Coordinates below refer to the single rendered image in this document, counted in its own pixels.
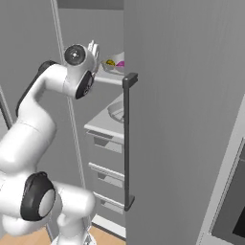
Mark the yellow lemon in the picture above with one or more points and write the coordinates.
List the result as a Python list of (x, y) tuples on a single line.
[(110, 62)]

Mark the purple onion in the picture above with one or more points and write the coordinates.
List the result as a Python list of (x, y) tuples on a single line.
[(121, 64)]

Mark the grey fridge freezer body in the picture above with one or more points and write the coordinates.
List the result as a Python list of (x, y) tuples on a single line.
[(92, 19)]

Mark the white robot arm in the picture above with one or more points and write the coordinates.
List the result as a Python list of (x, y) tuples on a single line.
[(28, 140)]

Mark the grey fridge door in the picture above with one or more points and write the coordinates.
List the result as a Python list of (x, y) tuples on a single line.
[(182, 111)]

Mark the white container with lemon, onion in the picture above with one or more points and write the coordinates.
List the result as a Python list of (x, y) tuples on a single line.
[(108, 68)]

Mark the grey freezer door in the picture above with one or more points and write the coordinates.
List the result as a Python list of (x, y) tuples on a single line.
[(28, 35)]

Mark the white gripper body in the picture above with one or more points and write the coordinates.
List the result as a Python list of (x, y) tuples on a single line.
[(96, 52)]

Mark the white food container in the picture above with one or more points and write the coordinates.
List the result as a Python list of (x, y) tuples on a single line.
[(115, 111)]

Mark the white freezer shelf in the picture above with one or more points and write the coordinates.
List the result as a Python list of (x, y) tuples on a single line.
[(102, 124)]

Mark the white freezer rack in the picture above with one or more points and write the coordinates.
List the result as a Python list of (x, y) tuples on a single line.
[(110, 79)]

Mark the grey oven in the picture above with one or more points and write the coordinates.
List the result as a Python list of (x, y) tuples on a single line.
[(228, 194)]

